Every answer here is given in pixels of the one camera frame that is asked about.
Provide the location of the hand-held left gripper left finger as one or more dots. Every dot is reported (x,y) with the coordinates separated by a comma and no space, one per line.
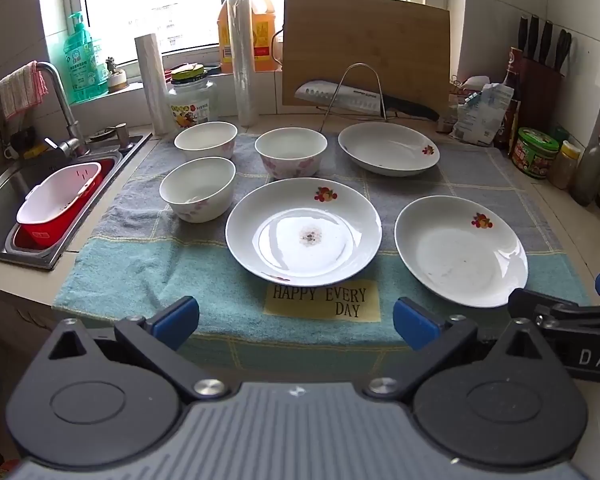
(175,317)

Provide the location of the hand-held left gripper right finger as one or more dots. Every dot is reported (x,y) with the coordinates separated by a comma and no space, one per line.
(415,322)

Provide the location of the white stained fruit-print plate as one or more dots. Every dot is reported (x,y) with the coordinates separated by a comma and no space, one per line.
(340,240)

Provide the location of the white pink-floral bowl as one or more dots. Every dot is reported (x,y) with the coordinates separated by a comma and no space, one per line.
(290,147)
(195,187)
(205,140)

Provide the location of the blue grey checked towel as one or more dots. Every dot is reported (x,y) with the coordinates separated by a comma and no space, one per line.
(155,270)

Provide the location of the red-capped glass bottle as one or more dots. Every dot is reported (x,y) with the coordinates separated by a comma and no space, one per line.
(590,175)

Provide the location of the yellow-lidded spice jar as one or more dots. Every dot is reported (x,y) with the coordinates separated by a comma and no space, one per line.
(564,170)

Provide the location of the red and white colander basket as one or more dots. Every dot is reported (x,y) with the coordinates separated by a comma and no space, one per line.
(55,232)

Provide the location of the green-lidded sauce jar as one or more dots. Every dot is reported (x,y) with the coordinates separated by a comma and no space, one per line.
(535,155)

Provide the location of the small green-lidded jar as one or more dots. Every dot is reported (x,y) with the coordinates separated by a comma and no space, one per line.
(560,134)

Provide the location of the metal sink knob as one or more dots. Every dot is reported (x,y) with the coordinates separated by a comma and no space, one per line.
(122,135)

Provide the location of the white blue packet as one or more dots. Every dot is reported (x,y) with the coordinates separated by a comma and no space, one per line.
(480,115)

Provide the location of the metal sink stopper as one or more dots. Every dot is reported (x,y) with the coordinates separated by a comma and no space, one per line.
(102,134)

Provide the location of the red white packet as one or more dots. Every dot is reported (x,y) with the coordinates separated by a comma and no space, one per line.
(447,120)

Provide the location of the dark red knife block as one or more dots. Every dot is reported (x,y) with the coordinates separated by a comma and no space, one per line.
(542,90)

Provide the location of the stainless steel sink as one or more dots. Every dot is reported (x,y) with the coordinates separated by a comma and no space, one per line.
(0,200)

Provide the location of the glass jar with label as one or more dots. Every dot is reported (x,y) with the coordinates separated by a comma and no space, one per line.
(190,105)

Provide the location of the dark soy sauce bottle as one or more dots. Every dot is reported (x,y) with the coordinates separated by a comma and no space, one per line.
(512,85)

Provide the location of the short plastic wrap roll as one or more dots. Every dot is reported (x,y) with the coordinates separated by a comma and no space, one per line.
(152,85)

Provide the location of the metal faucet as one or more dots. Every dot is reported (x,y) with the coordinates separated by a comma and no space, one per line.
(62,105)

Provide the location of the small potted plant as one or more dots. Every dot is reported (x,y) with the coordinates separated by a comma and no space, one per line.
(116,80)

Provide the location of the green detergent bottle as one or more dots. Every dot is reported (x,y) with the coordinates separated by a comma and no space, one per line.
(82,70)

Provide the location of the tall plastic wrap roll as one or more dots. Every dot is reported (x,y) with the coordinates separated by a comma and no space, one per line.
(242,60)

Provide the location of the pink white dishcloth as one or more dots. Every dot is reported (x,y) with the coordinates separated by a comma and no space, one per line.
(20,90)

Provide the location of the bamboo cutting board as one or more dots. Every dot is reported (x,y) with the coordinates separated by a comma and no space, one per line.
(370,35)

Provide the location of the large cooking oil bottle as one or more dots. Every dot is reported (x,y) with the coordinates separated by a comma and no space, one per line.
(260,35)

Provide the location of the window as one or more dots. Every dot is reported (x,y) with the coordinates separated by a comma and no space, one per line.
(155,5)

